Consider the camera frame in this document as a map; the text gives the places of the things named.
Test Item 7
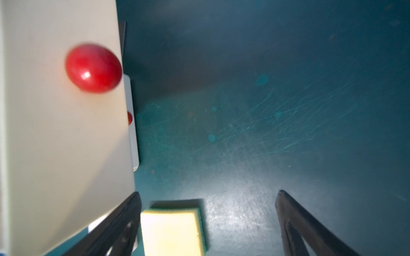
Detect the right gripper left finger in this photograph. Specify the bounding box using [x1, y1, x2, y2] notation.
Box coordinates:
[64, 192, 142, 256]

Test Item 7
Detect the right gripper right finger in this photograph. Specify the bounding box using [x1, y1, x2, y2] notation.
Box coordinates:
[275, 190, 359, 256]

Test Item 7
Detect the yellow sponge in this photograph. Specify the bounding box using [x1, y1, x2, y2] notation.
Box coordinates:
[141, 208, 207, 256]

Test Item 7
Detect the red top drawer knob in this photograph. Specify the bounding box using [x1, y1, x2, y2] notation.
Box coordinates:
[65, 43, 123, 93]

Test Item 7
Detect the red drawer knob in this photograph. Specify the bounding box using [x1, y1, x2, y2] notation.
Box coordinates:
[65, 43, 123, 93]
[128, 112, 133, 125]

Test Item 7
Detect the white three-drawer cabinet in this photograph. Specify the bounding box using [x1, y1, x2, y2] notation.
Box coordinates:
[119, 21, 139, 172]

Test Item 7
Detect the red middle drawer knob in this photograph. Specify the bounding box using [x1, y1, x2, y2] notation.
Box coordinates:
[128, 112, 133, 125]

